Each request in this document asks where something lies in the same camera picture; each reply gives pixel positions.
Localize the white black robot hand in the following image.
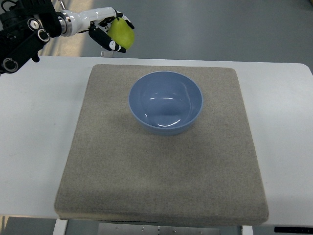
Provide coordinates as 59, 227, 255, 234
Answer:
57, 7, 134, 53

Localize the green pear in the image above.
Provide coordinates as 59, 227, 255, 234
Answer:
108, 18, 135, 50

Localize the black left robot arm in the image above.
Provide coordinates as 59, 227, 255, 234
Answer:
0, 0, 62, 74

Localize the blue bowl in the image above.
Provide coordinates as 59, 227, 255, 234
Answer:
128, 71, 204, 136

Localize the clear floor plate lower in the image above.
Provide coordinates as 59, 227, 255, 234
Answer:
100, 50, 113, 58

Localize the beige fabric mat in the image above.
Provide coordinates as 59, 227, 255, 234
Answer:
54, 65, 269, 227

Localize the white table leg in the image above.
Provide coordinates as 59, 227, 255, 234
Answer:
52, 219, 68, 235

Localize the black box under table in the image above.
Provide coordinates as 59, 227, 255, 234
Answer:
274, 226, 313, 234

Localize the metal table base plate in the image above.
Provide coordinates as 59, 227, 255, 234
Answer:
97, 223, 221, 235

